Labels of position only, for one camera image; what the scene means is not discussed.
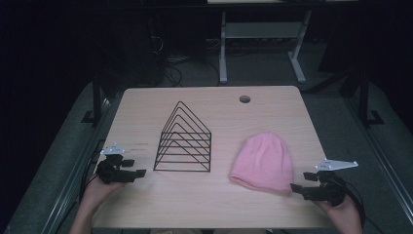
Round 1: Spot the aluminium frame rail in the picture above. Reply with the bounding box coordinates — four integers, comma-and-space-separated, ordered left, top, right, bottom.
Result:
343, 97, 413, 216
41, 97, 112, 234

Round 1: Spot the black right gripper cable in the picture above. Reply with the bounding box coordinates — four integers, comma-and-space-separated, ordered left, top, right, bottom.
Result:
339, 179, 389, 234

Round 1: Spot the tangle of floor cables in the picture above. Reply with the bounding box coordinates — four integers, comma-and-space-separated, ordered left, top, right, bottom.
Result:
163, 53, 222, 89

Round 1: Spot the black wire file rack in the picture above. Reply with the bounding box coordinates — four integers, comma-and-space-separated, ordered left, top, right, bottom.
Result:
152, 100, 212, 174

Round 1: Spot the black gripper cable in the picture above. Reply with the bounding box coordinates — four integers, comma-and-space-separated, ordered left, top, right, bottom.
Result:
78, 149, 105, 203
339, 179, 389, 234

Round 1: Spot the white metal desk frame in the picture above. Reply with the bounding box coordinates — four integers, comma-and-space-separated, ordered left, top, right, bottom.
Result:
217, 9, 314, 85

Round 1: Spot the person's left hand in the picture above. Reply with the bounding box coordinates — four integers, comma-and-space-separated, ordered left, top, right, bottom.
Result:
81, 175, 127, 212

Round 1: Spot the black metal stand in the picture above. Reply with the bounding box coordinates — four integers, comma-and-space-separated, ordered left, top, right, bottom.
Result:
357, 63, 386, 129
80, 73, 105, 127

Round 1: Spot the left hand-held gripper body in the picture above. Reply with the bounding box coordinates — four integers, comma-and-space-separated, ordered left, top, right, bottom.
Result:
95, 142, 127, 185

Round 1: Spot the person's right hand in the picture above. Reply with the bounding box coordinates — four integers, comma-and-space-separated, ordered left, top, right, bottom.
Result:
312, 194, 363, 229

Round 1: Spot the pink knitted beanie hat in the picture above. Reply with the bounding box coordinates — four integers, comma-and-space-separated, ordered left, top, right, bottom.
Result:
228, 131, 294, 196

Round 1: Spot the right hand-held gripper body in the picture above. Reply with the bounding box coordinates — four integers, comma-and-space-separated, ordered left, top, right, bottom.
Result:
314, 158, 359, 208

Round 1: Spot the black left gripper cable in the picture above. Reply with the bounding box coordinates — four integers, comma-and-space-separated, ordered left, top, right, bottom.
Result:
78, 149, 105, 203

